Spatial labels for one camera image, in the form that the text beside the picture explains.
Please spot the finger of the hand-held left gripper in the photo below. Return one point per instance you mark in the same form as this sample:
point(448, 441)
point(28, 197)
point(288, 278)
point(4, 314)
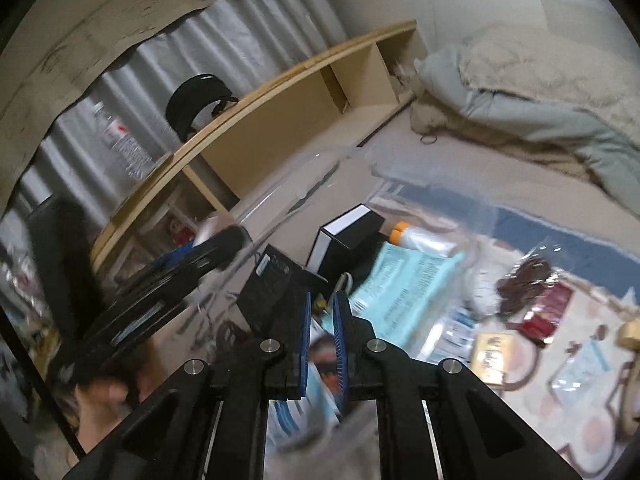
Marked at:
point(150, 310)
point(200, 252)

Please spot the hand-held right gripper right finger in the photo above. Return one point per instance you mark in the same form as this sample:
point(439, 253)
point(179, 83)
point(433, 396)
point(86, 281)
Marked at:
point(340, 345)

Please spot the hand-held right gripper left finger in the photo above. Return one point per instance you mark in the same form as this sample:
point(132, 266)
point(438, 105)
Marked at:
point(304, 345)

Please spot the light blue packet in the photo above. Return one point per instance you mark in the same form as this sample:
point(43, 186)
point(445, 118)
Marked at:
point(305, 415)

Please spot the clear plastic storage bin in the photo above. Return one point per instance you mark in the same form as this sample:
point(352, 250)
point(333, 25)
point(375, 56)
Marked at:
point(300, 180)

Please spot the red box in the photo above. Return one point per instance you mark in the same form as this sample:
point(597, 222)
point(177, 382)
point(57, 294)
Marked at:
point(547, 310)

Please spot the person's left hand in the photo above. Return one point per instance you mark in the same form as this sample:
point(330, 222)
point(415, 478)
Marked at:
point(100, 420)

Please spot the teal packet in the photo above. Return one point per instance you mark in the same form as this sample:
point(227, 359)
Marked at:
point(405, 290)

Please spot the black box with white edge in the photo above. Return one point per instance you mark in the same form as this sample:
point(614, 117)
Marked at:
point(350, 240)

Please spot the clear water bottle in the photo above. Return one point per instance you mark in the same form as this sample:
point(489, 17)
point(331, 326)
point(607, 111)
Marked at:
point(122, 145)

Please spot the orange capped tube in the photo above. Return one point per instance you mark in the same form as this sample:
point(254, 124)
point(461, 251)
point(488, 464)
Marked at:
point(425, 240)

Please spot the wooden shelf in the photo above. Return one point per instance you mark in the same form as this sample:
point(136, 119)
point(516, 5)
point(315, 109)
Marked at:
point(280, 130)

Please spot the black cap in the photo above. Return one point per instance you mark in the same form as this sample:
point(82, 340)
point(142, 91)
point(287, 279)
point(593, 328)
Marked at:
point(192, 105)

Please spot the crumpled white plastic ball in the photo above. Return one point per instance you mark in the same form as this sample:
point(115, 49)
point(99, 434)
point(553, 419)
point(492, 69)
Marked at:
point(482, 290)

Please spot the yellow pack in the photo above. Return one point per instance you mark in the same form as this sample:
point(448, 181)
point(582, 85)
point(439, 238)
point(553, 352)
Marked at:
point(492, 357)

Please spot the brown item in clear bag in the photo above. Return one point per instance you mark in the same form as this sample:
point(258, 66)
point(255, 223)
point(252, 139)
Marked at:
point(525, 282)

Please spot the beige bed mattress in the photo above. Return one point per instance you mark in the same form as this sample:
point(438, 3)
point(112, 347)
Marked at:
point(450, 180)

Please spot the grey curtain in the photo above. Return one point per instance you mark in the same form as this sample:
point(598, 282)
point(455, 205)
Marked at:
point(250, 25)

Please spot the face mask in clear packet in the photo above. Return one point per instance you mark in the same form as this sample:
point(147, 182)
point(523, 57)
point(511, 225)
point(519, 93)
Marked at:
point(580, 372)

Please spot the beige printed valance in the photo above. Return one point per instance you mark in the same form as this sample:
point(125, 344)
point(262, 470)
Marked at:
point(100, 25)

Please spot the beige fleece blanket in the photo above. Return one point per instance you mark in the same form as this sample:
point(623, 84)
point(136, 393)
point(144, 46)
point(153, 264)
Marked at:
point(435, 115)

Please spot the cartoon printed blanket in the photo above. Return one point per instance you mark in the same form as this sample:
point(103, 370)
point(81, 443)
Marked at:
point(575, 250)

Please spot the small beige box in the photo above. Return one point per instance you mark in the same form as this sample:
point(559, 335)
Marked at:
point(631, 335)

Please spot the grey duvet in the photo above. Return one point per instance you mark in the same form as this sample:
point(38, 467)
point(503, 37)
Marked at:
point(550, 125)

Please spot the beige quilted pillow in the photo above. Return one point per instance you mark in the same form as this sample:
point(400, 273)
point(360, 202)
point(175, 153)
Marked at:
point(550, 65)

